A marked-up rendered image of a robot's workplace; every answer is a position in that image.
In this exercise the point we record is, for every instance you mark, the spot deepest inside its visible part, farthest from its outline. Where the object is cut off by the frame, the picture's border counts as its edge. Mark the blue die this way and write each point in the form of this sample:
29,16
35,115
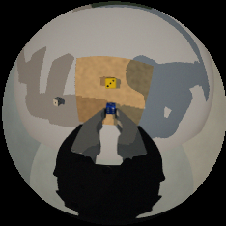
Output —
110,108

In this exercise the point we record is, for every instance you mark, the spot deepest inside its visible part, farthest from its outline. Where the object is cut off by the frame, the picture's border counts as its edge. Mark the yellow die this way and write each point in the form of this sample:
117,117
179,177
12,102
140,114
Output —
110,82

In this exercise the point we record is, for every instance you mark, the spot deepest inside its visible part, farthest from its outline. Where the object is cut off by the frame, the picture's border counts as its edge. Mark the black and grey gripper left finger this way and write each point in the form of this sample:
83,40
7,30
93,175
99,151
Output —
83,141

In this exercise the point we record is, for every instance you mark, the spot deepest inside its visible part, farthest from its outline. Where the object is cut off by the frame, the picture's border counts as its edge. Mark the tan square mat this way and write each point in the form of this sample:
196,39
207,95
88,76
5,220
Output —
133,80

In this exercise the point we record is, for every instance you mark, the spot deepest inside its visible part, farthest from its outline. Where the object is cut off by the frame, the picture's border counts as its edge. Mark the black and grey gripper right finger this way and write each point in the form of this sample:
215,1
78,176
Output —
135,143

